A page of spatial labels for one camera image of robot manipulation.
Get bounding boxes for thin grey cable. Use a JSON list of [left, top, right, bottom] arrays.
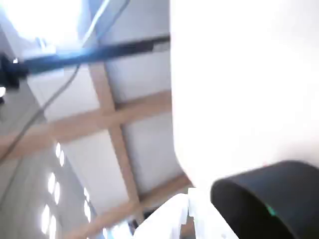
[[0, 64, 80, 162]]

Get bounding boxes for black stand clamp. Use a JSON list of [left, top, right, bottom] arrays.
[[0, 56, 29, 88]]

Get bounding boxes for black pot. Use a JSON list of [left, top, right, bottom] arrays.
[[210, 160, 319, 239]]

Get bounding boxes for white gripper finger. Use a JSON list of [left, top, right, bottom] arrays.
[[187, 187, 201, 239], [134, 193, 189, 239]]

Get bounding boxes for wooden lattice frame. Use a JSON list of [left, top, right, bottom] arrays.
[[0, 62, 195, 239]]

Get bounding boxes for green block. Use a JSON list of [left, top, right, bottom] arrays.
[[265, 204, 277, 217]]

